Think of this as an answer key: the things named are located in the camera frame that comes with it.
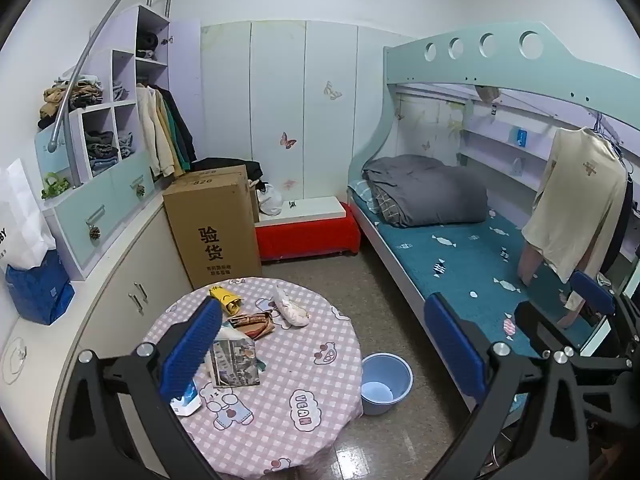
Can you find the small blue box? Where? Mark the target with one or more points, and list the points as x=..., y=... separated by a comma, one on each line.
x=522, y=137

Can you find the cream hanging shirt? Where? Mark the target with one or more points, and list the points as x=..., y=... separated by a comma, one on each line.
x=575, y=200

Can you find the beige butterfly wall sticker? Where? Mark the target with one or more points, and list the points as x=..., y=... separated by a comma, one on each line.
x=332, y=91

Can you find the pink garment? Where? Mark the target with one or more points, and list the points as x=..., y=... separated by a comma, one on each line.
x=530, y=265

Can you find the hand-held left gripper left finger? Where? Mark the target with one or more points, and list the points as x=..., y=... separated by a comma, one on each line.
x=192, y=352

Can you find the white board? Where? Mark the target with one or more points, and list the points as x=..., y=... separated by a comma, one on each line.
x=310, y=210

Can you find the clear plastic holder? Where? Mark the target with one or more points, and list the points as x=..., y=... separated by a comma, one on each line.
x=14, y=360

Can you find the green hanging garment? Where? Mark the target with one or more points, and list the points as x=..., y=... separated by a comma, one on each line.
x=175, y=140

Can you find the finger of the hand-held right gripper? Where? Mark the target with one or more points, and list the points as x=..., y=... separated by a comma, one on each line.
x=594, y=292
x=542, y=327

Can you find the pile of brown clothes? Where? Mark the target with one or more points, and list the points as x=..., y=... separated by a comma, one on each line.
x=60, y=100

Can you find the small cardboard box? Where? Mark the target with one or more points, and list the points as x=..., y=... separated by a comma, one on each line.
x=253, y=200

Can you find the black hanging garment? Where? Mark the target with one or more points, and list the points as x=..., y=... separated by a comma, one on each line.
x=622, y=220

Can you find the folded blue jeans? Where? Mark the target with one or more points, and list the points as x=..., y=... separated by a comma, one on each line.
x=119, y=91

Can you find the white crumpled plastic bag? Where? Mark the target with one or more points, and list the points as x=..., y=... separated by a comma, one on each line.
x=292, y=310

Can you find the folded dark patterned clothes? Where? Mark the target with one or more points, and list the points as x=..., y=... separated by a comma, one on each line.
x=100, y=147

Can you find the green plastic plant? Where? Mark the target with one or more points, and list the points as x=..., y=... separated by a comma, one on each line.
x=55, y=186

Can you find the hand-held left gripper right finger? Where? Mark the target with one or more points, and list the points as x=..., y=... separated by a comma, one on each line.
x=456, y=347

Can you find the cream low cabinet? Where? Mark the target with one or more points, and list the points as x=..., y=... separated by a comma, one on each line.
x=125, y=270

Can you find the printed paper leaflet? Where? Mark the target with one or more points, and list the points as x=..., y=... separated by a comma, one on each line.
x=235, y=365

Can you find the blue checked pillow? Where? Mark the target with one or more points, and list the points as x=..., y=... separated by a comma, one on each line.
x=362, y=195

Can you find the dark pink butterfly wall sticker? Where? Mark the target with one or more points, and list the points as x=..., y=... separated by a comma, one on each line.
x=287, y=140

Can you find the grey duvet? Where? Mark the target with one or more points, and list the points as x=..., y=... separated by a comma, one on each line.
x=430, y=190

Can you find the round table pink checked cloth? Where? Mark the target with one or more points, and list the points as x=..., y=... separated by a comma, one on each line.
x=300, y=360

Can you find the brown hanging ornament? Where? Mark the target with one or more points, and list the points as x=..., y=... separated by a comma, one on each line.
x=487, y=93

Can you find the pine cone drawer knob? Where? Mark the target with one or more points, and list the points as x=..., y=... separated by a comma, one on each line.
x=95, y=233
x=140, y=190

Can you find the small pale shelf ornament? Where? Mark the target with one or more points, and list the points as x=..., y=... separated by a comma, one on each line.
x=517, y=166

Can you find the grey metal handrail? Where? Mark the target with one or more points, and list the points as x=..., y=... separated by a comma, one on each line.
x=82, y=67

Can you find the folded grey blue clothes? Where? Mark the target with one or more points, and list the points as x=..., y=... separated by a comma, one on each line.
x=126, y=145

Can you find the pale pink butterfly wall sticker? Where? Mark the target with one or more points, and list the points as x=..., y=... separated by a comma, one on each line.
x=290, y=183

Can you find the cream hanging jacket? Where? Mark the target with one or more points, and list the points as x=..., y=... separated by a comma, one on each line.
x=152, y=135

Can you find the black hanging jacket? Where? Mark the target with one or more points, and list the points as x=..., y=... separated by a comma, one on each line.
x=182, y=125

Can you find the red brown snack packet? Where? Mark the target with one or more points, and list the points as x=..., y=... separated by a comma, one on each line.
x=252, y=325

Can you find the teal candy print bed sheet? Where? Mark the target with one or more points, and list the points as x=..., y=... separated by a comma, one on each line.
x=450, y=260

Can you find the white paper bag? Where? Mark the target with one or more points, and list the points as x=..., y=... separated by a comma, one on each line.
x=22, y=210

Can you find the light green bunk bed frame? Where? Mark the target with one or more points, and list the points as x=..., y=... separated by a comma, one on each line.
x=500, y=65

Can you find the large cardboard box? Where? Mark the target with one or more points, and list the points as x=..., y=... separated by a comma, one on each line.
x=215, y=220

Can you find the red covered bench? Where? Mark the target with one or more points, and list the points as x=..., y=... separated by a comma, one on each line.
x=310, y=240

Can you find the blue plastic bucket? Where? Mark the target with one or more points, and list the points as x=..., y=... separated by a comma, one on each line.
x=395, y=375

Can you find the blue bag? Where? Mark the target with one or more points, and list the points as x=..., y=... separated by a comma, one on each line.
x=40, y=290

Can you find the lilac stair shelf unit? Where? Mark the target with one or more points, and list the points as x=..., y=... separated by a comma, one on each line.
x=125, y=60

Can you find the blue white tube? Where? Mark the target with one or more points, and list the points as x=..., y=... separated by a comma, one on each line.
x=186, y=405

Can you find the yellow snack wrapper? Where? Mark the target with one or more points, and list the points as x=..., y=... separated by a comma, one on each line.
x=226, y=301

